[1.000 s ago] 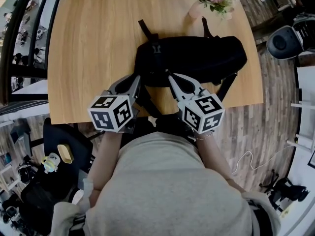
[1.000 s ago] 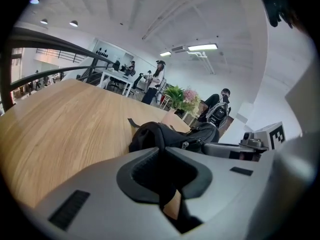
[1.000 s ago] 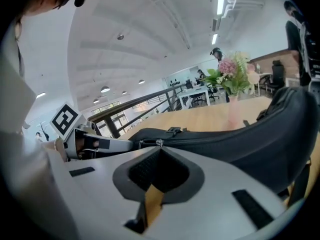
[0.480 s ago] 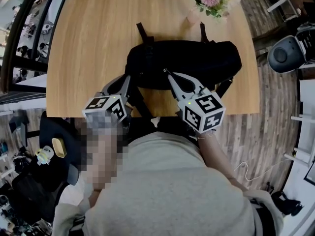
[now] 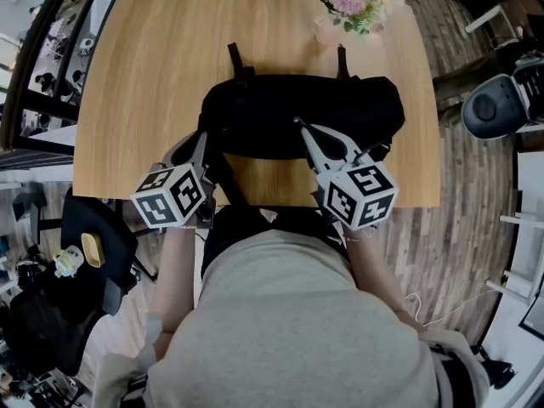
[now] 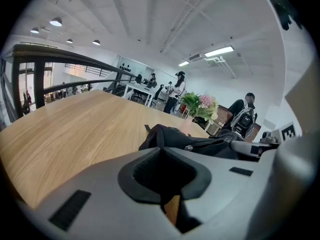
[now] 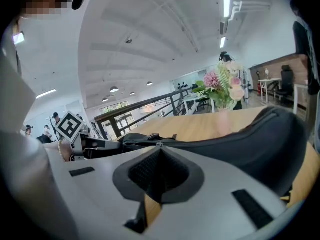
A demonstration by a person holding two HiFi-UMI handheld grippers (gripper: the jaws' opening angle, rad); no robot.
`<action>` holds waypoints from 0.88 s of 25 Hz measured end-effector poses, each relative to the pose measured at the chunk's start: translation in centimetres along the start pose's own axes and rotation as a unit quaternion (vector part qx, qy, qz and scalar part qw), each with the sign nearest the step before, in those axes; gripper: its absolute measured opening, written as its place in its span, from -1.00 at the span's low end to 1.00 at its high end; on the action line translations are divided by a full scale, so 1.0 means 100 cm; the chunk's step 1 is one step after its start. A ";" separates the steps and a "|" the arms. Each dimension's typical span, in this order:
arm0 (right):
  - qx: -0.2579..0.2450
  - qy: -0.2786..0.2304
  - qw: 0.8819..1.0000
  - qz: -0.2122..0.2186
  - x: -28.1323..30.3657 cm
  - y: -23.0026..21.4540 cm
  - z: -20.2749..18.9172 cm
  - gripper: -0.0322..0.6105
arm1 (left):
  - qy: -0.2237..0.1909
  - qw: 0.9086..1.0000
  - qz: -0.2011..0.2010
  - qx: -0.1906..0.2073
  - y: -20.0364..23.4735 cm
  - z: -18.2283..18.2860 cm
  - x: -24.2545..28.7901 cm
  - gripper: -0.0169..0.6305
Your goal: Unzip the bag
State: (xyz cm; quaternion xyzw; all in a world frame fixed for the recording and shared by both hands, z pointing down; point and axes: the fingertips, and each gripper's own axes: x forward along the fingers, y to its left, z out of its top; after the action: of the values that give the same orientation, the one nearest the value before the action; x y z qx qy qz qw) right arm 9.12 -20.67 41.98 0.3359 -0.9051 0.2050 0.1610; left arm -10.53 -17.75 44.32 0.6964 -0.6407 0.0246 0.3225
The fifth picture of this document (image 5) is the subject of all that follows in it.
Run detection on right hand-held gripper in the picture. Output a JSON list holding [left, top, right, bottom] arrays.
[[293, 116, 400, 232]]

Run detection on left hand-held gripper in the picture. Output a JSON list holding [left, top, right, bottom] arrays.
[[129, 130, 216, 230]]

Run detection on black duffel bag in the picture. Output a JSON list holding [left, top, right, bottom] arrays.
[[197, 42, 407, 207]]

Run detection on person's left forearm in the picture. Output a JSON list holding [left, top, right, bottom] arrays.
[[150, 225, 201, 356]]

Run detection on person's right forearm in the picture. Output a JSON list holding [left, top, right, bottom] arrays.
[[342, 223, 426, 333]]

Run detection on wooden table with white legs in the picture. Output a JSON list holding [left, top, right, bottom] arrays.
[[71, 0, 442, 209]]

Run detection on person's black trousers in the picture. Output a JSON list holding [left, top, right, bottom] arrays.
[[200, 204, 352, 278]]

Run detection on pink vase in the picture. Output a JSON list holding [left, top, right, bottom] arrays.
[[313, 14, 343, 47]]

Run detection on yellow flat case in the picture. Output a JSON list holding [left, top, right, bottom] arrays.
[[80, 232, 106, 269]]

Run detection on grey round shell chair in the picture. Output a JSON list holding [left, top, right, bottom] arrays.
[[461, 73, 532, 140]]

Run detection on black office chair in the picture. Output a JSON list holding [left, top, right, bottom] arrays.
[[8, 184, 141, 377]]

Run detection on black metal railing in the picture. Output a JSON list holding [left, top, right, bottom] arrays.
[[0, 0, 128, 169]]

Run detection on person's grey sweatshirt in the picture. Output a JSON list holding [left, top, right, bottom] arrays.
[[91, 229, 490, 408]]

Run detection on white side table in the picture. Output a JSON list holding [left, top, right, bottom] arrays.
[[486, 150, 544, 305]]

